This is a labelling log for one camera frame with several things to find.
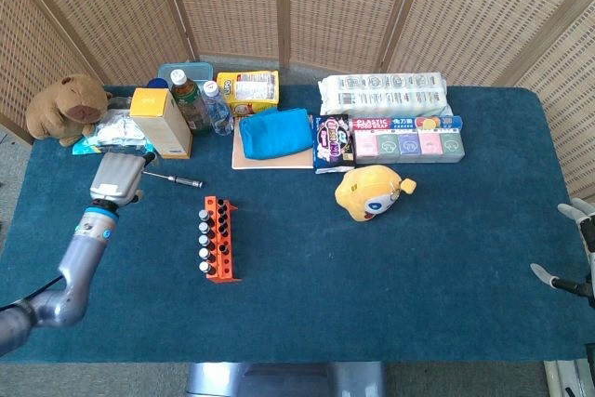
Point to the blue-lid plastic container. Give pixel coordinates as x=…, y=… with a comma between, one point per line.
x=195, y=70

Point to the silver foil packets bag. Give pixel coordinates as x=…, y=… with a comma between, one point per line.
x=116, y=129

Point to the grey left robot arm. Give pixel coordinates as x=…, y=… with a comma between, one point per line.
x=79, y=253

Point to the yellow plush toy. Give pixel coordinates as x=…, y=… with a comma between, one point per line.
x=367, y=192

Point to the beige flat board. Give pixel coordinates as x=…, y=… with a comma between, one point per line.
x=279, y=163

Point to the plastic food wrap box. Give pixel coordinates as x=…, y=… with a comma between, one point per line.
x=372, y=124

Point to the folded blue cloth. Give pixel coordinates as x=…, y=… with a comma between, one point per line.
x=274, y=134

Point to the clear water bottle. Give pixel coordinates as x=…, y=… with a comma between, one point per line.
x=218, y=111

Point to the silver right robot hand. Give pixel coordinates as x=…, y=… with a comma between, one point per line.
x=586, y=234

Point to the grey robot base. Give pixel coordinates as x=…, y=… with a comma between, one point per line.
x=279, y=380

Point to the purple snack packet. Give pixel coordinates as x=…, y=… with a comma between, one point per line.
x=332, y=141

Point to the pastel pocket tissue pack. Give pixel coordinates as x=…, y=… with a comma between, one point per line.
x=409, y=146

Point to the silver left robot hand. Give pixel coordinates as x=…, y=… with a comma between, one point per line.
x=116, y=176

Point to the yellow snack bag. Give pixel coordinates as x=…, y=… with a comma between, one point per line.
x=251, y=90

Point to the green tea bottle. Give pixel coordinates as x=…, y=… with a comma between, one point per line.
x=190, y=104

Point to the black screwdriver silver cap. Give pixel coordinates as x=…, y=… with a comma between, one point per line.
x=186, y=181

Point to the white paper roll pack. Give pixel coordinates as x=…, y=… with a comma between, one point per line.
x=381, y=95

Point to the yellow cardboard box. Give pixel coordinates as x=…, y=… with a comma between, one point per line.
x=158, y=123

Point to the teal wet wipes pack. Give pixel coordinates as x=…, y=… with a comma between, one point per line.
x=88, y=148

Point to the white metal frame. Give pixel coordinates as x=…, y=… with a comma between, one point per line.
x=558, y=378

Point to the orange battery rack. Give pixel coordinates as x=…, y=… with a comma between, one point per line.
x=228, y=271

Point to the brown capybara plush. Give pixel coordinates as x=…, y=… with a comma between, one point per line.
x=65, y=104

